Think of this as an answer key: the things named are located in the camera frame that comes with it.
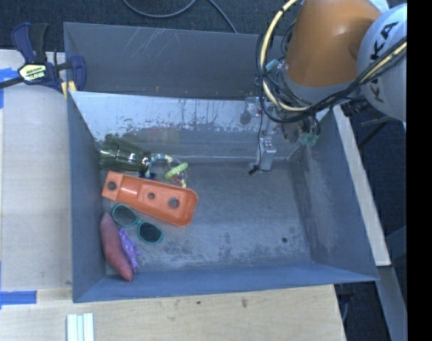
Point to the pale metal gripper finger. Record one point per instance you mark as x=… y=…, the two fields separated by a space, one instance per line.
x=267 y=155
x=252 y=108

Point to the grey metal bin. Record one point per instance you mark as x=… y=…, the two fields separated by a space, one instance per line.
x=237 y=219

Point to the orange plastic block with holes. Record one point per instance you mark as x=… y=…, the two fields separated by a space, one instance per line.
x=159 y=199

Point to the dark green glass cup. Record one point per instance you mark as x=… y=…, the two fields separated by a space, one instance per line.
x=120 y=155

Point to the teal sunglasses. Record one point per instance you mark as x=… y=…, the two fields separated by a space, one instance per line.
x=149 y=232

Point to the purple toy figure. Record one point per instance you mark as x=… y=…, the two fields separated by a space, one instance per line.
x=130 y=250

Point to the red-brown sweet potato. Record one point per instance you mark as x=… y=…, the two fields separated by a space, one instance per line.
x=114 y=250

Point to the black cylinder on white bracket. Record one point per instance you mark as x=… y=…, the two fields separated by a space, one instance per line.
x=354 y=108

